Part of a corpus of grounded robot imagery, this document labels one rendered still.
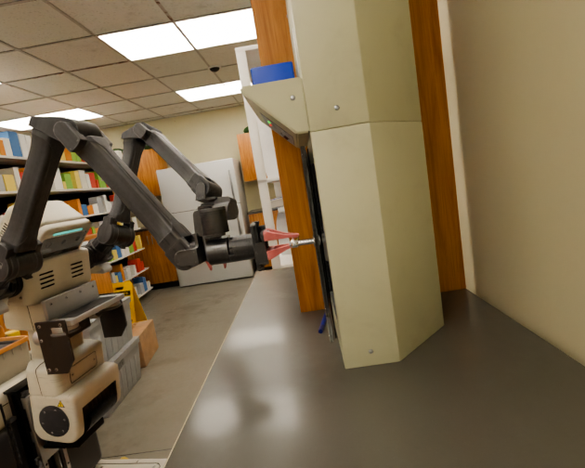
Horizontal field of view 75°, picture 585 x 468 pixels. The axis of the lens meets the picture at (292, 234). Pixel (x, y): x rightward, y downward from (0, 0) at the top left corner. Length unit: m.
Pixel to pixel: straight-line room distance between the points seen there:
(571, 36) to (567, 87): 0.08
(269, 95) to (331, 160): 0.16
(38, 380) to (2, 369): 0.26
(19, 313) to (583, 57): 1.49
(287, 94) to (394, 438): 0.59
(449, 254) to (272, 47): 0.76
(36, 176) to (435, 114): 1.02
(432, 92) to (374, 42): 0.40
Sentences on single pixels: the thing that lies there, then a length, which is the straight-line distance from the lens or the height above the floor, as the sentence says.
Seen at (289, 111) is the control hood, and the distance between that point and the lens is 0.73.
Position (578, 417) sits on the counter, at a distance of 0.72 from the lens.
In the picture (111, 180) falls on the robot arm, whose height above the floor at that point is 1.39.
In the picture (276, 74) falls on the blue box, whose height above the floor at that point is 1.58.
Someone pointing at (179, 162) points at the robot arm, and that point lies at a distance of 1.33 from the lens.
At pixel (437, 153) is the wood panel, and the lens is 1.16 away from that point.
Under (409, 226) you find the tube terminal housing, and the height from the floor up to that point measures 1.20.
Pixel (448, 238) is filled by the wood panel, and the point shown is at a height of 1.10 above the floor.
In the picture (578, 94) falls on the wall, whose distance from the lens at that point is 0.80.
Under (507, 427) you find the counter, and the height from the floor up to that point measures 0.94.
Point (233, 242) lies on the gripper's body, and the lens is 0.83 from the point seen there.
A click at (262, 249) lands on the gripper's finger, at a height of 1.19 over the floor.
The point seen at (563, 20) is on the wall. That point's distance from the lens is 0.84.
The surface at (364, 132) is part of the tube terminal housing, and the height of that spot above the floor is 1.39.
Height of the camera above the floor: 1.33
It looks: 8 degrees down
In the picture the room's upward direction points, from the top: 9 degrees counter-clockwise
